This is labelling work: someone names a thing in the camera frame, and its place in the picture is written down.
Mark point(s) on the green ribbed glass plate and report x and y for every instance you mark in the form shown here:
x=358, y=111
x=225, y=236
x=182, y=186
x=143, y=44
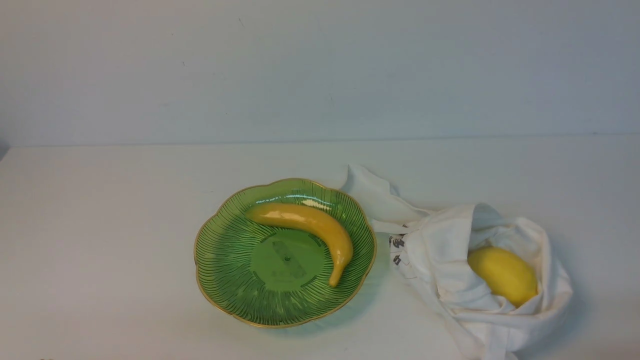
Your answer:
x=275, y=277

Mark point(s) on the yellow lemon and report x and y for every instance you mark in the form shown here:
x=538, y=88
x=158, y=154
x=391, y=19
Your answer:
x=506, y=274

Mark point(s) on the yellow banana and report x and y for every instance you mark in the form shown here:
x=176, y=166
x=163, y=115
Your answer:
x=313, y=221

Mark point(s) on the white cloth bag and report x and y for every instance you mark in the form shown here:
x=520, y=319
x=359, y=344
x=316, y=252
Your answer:
x=430, y=250

